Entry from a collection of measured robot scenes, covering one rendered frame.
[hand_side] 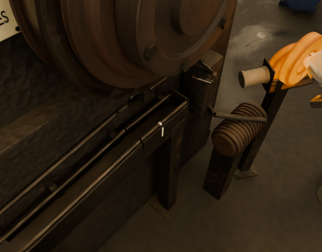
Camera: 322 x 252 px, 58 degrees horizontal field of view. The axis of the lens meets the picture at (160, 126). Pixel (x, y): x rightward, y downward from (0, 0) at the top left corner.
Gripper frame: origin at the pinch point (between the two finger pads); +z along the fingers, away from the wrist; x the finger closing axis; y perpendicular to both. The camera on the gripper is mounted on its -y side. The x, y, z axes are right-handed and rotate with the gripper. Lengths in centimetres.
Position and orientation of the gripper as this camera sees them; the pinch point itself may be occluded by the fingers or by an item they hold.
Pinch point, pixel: (304, 54)
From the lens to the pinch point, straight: 92.1
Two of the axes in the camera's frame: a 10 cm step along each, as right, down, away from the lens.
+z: -5.7, -7.8, 2.6
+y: 1.7, -4.1, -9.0
